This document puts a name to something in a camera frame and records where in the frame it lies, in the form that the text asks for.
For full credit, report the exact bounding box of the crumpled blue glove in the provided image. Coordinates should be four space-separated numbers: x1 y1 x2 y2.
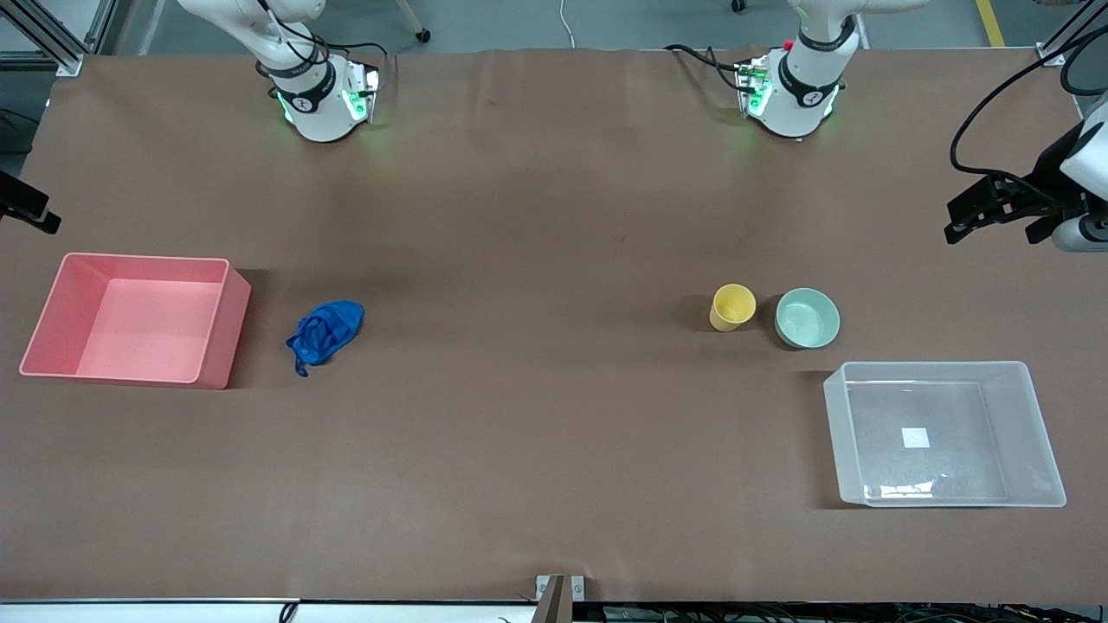
287 300 365 377

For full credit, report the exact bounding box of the chair leg with castor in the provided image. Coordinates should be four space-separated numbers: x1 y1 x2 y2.
394 0 431 44

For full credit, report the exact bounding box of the black left base cable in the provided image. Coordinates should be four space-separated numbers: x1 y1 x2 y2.
665 43 750 92

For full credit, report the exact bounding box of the metal table edge bracket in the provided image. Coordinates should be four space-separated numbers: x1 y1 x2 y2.
535 574 586 623

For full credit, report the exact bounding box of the brown table cover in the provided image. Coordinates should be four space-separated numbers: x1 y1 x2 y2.
0 48 1108 604

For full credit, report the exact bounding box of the thick black gripper cable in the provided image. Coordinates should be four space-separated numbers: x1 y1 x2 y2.
950 24 1108 204

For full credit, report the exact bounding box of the mint green bowl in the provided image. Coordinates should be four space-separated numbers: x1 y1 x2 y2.
775 288 841 350

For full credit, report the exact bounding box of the looped black cable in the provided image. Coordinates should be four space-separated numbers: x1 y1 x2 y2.
1060 30 1108 96

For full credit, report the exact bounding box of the yellow plastic cup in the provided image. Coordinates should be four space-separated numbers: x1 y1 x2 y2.
710 284 757 332

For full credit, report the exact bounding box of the pink plastic box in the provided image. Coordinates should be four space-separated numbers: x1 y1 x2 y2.
19 253 253 390

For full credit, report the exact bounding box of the clear plastic box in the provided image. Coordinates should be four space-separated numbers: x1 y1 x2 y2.
822 361 1067 509

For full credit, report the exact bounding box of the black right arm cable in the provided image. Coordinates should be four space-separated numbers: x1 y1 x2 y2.
260 0 390 79

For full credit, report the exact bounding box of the aluminium frame profile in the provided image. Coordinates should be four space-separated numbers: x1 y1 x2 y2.
0 0 87 77
1037 0 1108 68

